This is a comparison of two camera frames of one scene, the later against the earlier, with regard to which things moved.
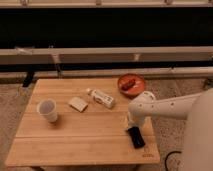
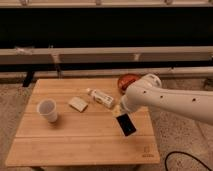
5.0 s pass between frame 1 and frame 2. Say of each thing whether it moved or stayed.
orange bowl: stayed
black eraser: moved
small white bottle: stayed
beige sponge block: stayed
